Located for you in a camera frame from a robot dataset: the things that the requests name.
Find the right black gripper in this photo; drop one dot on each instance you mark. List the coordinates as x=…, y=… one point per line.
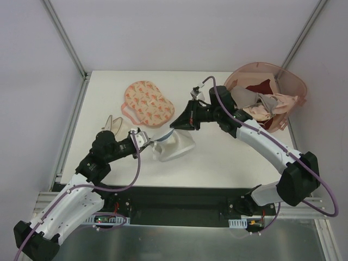
x=193, y=115

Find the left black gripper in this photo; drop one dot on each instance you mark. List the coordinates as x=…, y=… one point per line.
x=133, y=144

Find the white mesh laundry bag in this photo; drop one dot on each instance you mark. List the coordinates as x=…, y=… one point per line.
x=171, y=143

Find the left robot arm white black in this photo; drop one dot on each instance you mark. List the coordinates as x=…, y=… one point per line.
x=82, y=196

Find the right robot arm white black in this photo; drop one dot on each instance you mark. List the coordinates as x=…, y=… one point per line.
x=297, y=169

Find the small beige mesh bag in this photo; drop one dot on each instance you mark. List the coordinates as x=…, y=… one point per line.
x=118, y=126

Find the floral pink laundry pouch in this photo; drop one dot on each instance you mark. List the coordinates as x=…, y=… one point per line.
x=146, y=105

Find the grey bra in tub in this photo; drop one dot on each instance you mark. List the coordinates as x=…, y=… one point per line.
x=245, y=98

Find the pink bra in tub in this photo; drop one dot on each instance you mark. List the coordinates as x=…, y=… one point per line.
x=285, y=104

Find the dark red garment in tub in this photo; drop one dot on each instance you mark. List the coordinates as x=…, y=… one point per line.
x=262, y=88

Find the left controller board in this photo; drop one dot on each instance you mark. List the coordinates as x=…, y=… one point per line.
x=107, y=220

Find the controller board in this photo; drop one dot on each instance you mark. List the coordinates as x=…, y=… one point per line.
x=107, y=220
x=244, y=223

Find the pink translucent plastic tub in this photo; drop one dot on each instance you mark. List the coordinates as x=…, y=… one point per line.
x=281, y=82

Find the right controller board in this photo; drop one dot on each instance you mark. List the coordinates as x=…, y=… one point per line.
x=244, y=223

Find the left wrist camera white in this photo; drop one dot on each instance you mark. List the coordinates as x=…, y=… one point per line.
x=139, y=137

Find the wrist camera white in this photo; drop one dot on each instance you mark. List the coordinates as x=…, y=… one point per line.
x=139, y=137
x=197, y=94

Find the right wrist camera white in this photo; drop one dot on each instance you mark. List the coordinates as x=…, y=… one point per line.
x=197, y=94

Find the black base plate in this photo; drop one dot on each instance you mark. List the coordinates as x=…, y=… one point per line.
x=166, y=206

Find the left aluminium frame post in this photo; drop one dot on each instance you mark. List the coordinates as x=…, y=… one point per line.
x=53, y=16

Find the aluminium frame post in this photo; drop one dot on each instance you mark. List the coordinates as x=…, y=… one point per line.
x=305, y=31
x=53, y=16

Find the aluminium front rail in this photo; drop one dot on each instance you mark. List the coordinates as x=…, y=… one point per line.
x=303, y=211

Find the right aluminium frame post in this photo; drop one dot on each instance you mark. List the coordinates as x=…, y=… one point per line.
x=305, y=31

